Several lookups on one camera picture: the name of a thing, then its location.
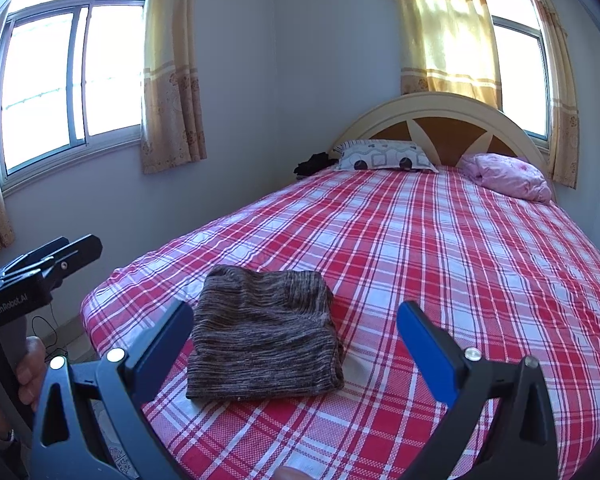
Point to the cream and wood headboard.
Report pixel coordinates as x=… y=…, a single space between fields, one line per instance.
x=430 y=102

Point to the white patterned pillow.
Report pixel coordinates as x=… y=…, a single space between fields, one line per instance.
x=380 y=156

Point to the brown knit sweater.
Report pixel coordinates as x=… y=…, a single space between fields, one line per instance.
x=265 y=335

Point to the dark cloth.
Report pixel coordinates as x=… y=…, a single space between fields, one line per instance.
x=312 y=164

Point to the person's right hand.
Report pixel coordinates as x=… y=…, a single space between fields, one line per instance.
x=292 y=474

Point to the bed with red plaid sheet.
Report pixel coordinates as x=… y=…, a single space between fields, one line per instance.
x=430 y=260

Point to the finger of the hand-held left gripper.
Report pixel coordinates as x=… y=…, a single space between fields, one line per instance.
x=77 y=257
x=37 y=255

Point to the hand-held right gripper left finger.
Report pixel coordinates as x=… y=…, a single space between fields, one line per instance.
x=162 y=347

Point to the wide sliding window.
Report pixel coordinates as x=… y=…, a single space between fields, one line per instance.
x=45 y=85

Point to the narrow sliding window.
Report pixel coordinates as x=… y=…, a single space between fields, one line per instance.
x=520 y=75

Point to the person's left hand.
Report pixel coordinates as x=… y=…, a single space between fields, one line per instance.
x=32 y=370

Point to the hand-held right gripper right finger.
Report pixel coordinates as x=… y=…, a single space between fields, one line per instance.
x=427 y=355

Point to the pink pillow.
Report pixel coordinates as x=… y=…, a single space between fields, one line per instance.
x=510 y=177

